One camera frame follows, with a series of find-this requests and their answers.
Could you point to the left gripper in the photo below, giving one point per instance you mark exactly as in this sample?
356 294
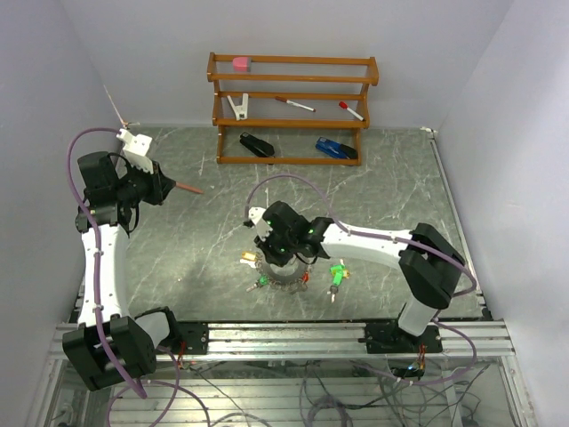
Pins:
156 194

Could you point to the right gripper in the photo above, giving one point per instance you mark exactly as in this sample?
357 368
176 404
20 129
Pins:
269 255

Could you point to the metal key ring disc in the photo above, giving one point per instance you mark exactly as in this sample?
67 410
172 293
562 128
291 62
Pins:
287 278

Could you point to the yellow tag key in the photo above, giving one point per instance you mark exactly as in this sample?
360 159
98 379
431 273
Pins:
248 258

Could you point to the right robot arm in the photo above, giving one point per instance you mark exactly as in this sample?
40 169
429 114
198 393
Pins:
430 264

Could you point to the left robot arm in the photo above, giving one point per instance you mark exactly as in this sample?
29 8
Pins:
110 345

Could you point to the red pencil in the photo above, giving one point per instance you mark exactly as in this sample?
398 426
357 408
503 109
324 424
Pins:
186 187

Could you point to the green tag key upper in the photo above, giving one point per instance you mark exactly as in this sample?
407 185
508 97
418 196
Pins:
339 270

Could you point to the green tag key lower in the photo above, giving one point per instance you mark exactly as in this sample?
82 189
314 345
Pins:
335 287

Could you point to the wooden shelf rack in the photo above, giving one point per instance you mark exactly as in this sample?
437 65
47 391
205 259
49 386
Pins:
318 82

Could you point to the black stapler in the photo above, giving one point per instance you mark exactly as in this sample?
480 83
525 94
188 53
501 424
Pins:
258 147

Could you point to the white clip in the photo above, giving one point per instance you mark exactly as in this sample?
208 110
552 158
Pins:
240 111

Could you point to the blue stapler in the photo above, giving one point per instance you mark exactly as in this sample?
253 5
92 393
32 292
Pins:
336 150

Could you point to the red white marker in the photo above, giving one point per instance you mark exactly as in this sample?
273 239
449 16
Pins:
295 104

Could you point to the pink eraser block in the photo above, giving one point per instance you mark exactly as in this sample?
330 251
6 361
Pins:
241 64

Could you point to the red capped marker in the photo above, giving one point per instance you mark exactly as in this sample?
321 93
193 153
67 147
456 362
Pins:
352 112

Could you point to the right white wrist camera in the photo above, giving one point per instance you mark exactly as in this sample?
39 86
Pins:
254 220

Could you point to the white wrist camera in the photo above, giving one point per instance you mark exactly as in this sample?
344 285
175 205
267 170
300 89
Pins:
136 149
254 220

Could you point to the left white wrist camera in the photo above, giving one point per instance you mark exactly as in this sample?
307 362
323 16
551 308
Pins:
136 149

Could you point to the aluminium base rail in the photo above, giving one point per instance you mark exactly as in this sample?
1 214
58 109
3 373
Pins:
265 341

